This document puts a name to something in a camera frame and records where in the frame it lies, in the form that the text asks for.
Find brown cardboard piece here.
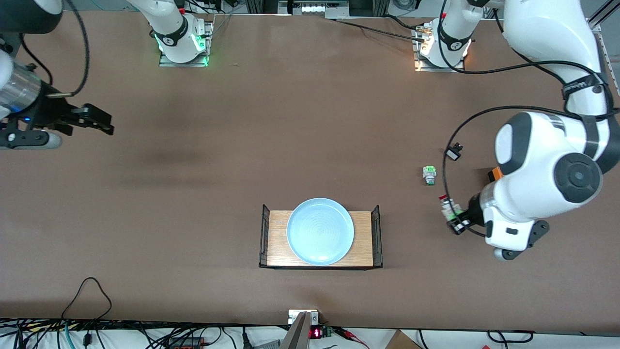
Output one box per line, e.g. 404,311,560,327
385,330,423,349

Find wooden shelf black wire sides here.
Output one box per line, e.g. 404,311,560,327
259,204,384,270

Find black cable across table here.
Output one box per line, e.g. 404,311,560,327
334,18,429,44

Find light blue round plate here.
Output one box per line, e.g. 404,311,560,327
286,197,355,266

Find red push button switch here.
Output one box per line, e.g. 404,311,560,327
438,194,463,226

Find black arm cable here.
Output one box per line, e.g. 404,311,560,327
437,0,617,239
18,0,91,98

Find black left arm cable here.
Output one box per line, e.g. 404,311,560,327
437,0,617,239

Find thin black looped cable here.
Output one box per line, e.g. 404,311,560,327
62,277,113,320

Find aluminium frame profile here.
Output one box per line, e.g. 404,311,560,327
589,0,620,32

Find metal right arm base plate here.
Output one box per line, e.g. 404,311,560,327
159,20,214,67

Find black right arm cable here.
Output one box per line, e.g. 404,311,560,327
18,0,91,98

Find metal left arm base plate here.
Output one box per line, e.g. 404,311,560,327
412,24,466,73

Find black power strip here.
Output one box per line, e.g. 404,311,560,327
167,337,204,349

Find grey camera mount bar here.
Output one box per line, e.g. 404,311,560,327
280,309,320,349

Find metal frame with white light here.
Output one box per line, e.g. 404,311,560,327
279,0,349,19

